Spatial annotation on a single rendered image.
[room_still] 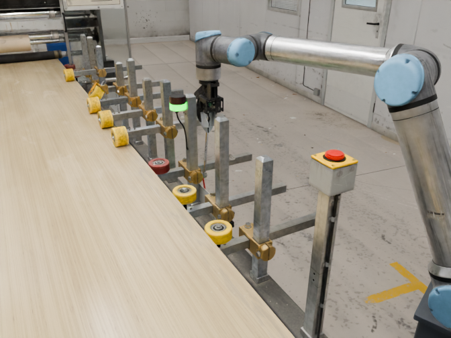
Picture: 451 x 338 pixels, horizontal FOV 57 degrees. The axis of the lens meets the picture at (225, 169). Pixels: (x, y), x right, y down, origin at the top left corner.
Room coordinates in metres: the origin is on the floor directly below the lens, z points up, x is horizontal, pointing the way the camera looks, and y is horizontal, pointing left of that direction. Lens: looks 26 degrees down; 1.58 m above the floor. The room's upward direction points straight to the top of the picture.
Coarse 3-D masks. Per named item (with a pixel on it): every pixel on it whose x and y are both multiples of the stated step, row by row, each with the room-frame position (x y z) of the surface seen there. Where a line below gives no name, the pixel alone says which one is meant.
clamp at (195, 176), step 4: (180, 164) 1.51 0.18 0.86; (184, 164) 1.49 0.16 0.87; (184, 168) 1.47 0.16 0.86; (188, 172) 1.43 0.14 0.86; (192, 172) 1.43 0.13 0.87; (196, 172) 1.42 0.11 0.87; (200, 172) 1.43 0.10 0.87; (184, 176) 1.47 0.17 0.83; (188, 176) 1.42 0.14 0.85; (192, 176) 1.41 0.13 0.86; (196, 176) 1.42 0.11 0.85; (200, 176) 1.43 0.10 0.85; (188, 180) 1.44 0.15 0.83; (192, 180) 1.41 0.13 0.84; (196, 180) 1.42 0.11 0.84; (200, 180) 1.42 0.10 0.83
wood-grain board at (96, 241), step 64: (0, 128) 1.82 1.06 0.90; (64, 128) 1.82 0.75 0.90; (0, 192) 1.21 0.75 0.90; (64, 192) 1.21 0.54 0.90; (128, 192) 1.21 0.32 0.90; (0, 256) 0.87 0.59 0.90; (64, 256) 0.87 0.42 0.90; (128, 256) 0.87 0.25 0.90; (192, 256) 0.87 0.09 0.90; (0, 320) 0.65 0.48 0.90; (64, 320) 0.65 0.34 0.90; (128, 320) 0.65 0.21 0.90; (192, 320) 0.65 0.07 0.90; (256, 320) 0.65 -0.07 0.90
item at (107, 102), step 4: (156, 92) 2.23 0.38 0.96; (172, 92) 2.25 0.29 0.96; (176, 92) 2.26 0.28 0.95; (180, 92) 2.27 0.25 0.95; (140, 96) 2.16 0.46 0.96; (156, 96) 2.21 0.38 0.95; (160, 96) 2.22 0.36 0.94; (100, 100) 2.08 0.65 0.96; (104, 100) 2.08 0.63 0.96; (108, 100) 2.08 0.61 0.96; (112, 100) 2.09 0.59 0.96; (116, 100) 2.10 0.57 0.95; (120, 100) 2.11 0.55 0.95; (124, 100) 2.12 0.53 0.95; (104, 104) 2.07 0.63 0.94; (108, 104) 2.08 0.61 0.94; (112, 104) 2.09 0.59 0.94; (116, 104) 2.10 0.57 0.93
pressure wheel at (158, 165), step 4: (152, 160) 1.45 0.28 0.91; (156, 160) 1.46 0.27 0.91; (160, 160) 1.46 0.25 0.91; (164, 160) 1.45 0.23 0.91; (148, 164) 1.42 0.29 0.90; (152, 164) 1.41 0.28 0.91; (156, 164) 1.42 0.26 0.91; (160, 164) 1.41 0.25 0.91; (164, 164) 1.41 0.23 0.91; (168, 164) 1.43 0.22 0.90; (152, 168) 1.40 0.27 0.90; (156, 168) 1.40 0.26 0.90; (160, 168) 1.40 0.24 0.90; (164, 168) 1.41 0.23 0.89; (168, 168) 1.43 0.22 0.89; (156, 172) 1.40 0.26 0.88; (160, 172) 1.40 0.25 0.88; (164, 172) 1.41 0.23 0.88
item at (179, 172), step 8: (248, 152) 1.63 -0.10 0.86; (208, 160) 1.55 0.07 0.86; (232, 160) 1.57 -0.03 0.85; (240, 160) 1.59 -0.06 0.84; (248, 160) 1.61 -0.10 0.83; (176, 168) 1.47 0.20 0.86; (200, 168) 1.50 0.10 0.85; (208, 168) 1.52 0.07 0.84; (160, 176) 1.42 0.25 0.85; (168, 176) 1.44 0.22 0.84; (176, 176) 1.45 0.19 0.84
